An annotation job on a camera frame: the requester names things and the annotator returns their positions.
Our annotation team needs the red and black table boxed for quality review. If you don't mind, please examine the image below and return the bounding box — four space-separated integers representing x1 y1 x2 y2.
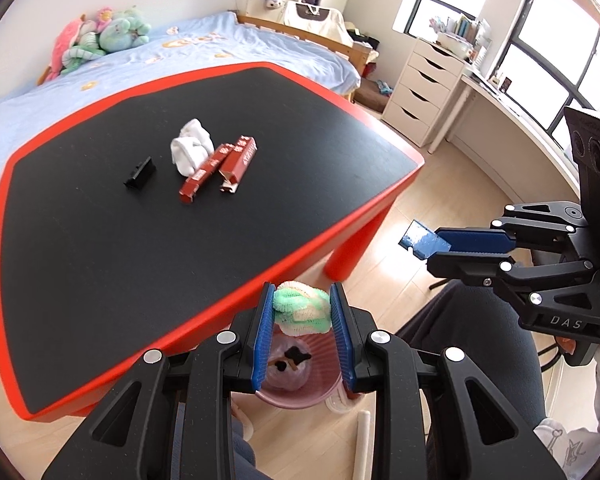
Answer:
0 63 424 422

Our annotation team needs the pink trash bin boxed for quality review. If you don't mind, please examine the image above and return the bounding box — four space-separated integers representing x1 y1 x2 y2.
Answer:
256 327 341 410

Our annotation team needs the green plush toy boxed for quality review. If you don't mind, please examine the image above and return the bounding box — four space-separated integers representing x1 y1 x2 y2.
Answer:
98 6 151 53

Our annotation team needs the pink plush toy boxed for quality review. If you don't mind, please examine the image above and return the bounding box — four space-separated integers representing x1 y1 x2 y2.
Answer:
38 14 85 84

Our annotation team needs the long red carton box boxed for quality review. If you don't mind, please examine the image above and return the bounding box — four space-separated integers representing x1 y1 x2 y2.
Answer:
178 143 235 204

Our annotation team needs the green knitted cloth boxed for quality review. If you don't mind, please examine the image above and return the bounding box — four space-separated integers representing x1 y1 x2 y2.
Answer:
273 281 332 337

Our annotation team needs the short red carton box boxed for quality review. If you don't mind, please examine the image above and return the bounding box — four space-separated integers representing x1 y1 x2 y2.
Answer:
220 136 258 194

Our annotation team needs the small black plastic block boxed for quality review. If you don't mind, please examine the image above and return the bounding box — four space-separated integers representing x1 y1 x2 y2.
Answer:
124 156 156 192

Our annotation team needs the white desk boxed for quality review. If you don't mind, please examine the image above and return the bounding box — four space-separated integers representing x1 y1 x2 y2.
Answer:
427 74 580 203

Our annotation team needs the white chair leg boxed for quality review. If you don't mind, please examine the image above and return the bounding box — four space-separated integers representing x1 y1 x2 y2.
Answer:
352 410 373 480

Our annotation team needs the white sock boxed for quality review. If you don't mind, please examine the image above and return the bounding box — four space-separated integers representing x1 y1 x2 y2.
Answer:
170 118 214 178

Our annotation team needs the white tote bag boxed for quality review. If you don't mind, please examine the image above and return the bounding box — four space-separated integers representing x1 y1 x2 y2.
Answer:
283 1 353 47

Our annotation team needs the white drawer cabinet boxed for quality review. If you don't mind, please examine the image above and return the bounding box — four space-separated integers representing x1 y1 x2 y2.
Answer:
381 39 469 148

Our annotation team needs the bed with blue sheet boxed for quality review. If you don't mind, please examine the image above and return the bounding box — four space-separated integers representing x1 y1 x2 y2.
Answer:
0 11 361 179

